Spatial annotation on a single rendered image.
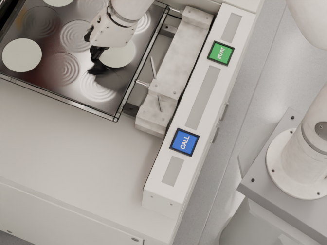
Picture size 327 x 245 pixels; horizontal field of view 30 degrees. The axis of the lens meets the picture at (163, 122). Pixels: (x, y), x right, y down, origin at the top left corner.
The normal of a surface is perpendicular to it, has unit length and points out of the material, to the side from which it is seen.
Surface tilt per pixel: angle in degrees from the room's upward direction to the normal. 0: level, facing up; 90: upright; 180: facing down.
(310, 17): 78
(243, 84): 0
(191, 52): 0
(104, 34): 87
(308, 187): 3
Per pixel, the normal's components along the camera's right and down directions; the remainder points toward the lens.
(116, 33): 0.25, 0.89
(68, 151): 0.07, -0.41
